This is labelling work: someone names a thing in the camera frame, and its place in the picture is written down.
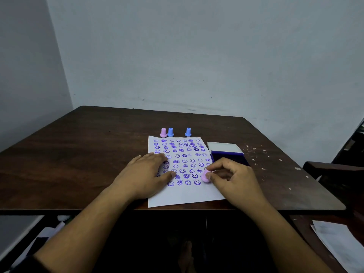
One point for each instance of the person's right hand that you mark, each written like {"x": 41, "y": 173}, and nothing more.
{"x": 239, "y": 184}

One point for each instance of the person's left hand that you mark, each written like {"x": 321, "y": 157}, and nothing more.
{"x": 139, "y": 179}

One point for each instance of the pink stamp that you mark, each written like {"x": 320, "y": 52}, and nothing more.
{"x": 204, "y": 177}
{"x": 163, "y": 133}

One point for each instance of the blue ink pad white lid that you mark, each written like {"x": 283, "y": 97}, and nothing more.
{"x": 224, "y": 147}

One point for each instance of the white paper with purple prints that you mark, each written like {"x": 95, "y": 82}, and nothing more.
{"x": 182, "y": 197}

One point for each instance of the blue stamp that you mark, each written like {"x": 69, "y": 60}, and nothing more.
{"x": 188, "y": 132}
{"x": 170, "y": 132}

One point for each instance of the person's right forearm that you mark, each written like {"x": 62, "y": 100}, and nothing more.
{"x": 284, "y": 241}

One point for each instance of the person's left forearm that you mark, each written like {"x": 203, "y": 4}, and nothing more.
{"x": 85, "y": 230}

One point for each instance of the person's bare foot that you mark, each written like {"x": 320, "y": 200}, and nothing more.
{"x": 186, "y": 255}

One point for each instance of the person's black left sleeve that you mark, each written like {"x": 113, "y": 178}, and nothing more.
{"x": 28, "y": 265}

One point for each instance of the dark wooden chair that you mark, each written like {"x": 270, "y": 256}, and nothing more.
{"x": 327, "y": 169}

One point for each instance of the white printed sheet on chair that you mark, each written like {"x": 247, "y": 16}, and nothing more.
{"x": 338, "y": 241}

